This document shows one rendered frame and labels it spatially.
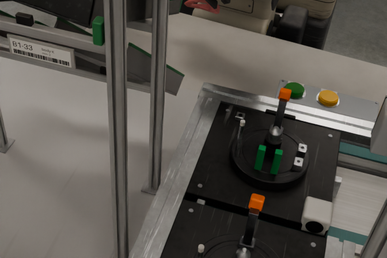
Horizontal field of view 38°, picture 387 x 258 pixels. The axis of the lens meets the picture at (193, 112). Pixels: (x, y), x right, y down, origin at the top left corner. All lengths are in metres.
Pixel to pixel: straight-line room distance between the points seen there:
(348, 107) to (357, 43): 1.97
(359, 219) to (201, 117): 0.35
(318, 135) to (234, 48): 0.44
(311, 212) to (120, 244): 0.31
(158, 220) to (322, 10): 1.15
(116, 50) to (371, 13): 2.85
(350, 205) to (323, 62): 0.50
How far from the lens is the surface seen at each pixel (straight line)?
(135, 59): 0.87
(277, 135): 0.97
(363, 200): 1.09
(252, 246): 0.87
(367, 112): 1.20
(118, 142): 0.77
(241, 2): 1.66
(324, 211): 0.95
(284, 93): 1.01
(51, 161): 1.16
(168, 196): 0.97
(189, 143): 1.05
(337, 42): 3.12
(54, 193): 1.10
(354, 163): 1.13
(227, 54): 1.43
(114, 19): 0.64
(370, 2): 3.55
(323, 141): 1.09
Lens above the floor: 1.71
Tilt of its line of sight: 43 degrees down
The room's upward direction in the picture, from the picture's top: 6 degrees clockwise
